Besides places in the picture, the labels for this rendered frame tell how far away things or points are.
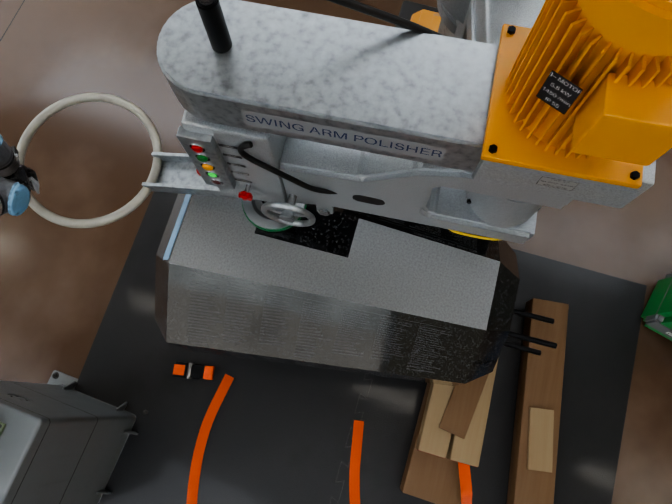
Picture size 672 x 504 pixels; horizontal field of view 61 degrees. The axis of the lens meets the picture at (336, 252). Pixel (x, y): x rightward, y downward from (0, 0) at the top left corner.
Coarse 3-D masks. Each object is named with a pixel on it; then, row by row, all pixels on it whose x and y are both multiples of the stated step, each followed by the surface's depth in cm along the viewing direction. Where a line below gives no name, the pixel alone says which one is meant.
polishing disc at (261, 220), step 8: (248, 200) 192; (256, 200) 192; (248, 208) 192; (256, 208) 192; (248, 216) 191; (256, 216) 191; (264, 216) 191; (256, 224) 190; (264, 224) 190; (272, 224) 190; (280, 224) 190
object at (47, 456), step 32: (0, 384) 208; (32, 384) 234; (64, 384) 262; (0, 416) 177; (32, 416) 177; (64, 416) 195; (96, 416) 218; (128, 416) 249; (0, 448) 175; (32, 448) 177; (64, 448) 198; (96, 448) 225; (0, 480) 172; (32, 480) 184; (64, 480) 207; (96, 480) 237
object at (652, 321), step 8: (664, 280) 263; (656, 288) 266; (664, 288) 259; (656, 296) 261; (664, 296) 255; (648, 304) 264; (656, 304) 257; (664, 304) 251; (648, 312) 260; (656, 312) 253; (664, 312) 247; (648, 320) 257; (656, 320) 252; (664, 320) 250; (656, 328) 257; (664, 328) 252; (664, 336) 261
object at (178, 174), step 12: (156, 156) 192; (168, 156) 190; (180, 156) 188; (168, 168) 193; (180, 168) 192; (192, 168) 190; (168, 180) 192; (180, 180) 190; (192, 180) 188; (168, 192) 191; (180, 192) 188; (192, 192) 185; (204, 192) 182; (216, 192) 180
